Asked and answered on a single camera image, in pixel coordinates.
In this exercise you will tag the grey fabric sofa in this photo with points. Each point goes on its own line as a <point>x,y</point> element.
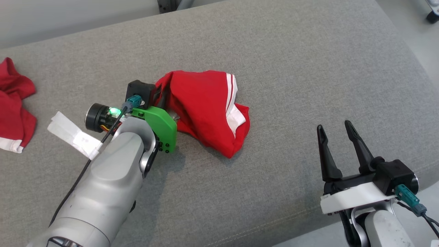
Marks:
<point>291,68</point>

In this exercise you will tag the grey metal post with bracket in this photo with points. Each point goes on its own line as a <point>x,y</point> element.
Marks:
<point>168,5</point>

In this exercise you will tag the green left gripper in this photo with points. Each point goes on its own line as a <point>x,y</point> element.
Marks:
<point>161,128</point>

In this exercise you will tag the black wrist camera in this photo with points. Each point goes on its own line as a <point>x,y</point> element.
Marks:
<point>139,88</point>
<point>394,173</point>

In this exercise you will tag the white tape label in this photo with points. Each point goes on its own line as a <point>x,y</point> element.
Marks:
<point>73,135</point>

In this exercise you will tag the red Bulls 23 jersey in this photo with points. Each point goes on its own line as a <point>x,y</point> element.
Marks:
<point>205,109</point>

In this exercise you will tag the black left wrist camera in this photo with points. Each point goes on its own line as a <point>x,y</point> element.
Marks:
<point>139,88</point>

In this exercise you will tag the red shorts with white trim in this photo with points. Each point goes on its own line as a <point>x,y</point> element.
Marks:
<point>13,113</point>

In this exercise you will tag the black caster wheel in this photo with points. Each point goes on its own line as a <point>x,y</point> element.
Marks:
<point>432,16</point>

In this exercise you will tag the black cylinder with green light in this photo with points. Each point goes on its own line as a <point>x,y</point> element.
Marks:
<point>96,116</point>

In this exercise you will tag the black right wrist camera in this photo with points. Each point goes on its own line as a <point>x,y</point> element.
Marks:
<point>394,173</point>

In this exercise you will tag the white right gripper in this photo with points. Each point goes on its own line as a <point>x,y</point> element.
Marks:
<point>353,197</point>

